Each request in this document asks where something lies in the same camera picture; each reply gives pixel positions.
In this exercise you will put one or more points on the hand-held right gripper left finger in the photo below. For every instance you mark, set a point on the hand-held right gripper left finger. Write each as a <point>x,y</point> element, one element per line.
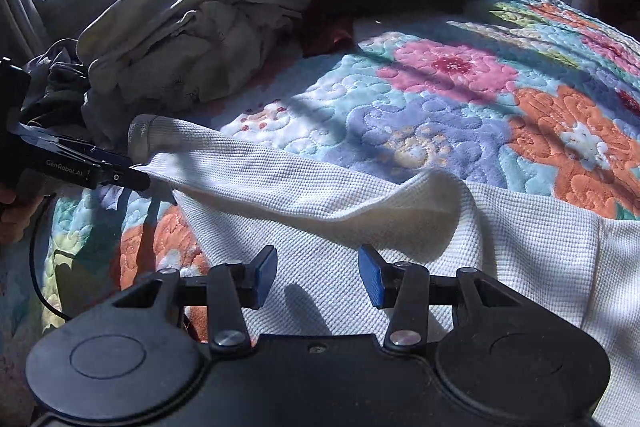
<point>266,277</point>

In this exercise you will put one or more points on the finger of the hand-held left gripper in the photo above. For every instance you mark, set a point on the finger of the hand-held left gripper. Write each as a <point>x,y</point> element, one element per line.
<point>95,152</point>
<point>125,179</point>

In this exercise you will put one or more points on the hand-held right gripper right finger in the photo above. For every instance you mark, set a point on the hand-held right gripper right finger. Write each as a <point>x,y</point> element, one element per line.
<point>371,277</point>

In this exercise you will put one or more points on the white waffle-knit garment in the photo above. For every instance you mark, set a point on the white waffle-knit garment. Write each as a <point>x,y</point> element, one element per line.
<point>350,207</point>

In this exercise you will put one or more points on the person's left hand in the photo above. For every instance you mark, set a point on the person's left hand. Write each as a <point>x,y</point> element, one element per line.
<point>12,219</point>

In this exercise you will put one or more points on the grey garment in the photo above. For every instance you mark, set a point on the grey garment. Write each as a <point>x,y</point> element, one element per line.
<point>55,77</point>

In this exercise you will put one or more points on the cream sweatshirt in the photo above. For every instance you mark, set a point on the cream sweatshirt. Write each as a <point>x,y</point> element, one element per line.
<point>200,7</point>

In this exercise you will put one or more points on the floral quilted bedspread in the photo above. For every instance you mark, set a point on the floral quilted bedspread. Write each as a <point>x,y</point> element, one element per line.
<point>450,107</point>

